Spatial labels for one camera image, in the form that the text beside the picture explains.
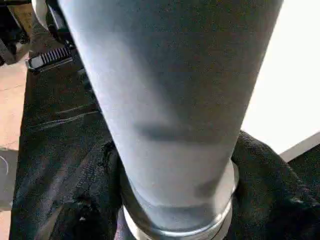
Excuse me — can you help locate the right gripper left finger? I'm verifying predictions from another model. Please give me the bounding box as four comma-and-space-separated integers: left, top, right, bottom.
46, 138, 132, 240

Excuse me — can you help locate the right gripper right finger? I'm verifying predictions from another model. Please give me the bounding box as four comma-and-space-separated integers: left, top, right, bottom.
223, 130, 320, 240

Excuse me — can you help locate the white plastic table top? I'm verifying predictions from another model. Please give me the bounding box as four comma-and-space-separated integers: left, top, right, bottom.
241, 0, 320, 164

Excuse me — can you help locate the black work mat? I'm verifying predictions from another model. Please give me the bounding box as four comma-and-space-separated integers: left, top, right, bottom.
9, 30, 320, 240

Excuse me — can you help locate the white plastic table leg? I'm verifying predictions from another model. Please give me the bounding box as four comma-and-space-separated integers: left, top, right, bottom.
57, 0, 285, 239

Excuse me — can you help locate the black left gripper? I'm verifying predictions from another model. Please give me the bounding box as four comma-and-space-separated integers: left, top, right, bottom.
25, 0, 87, 74

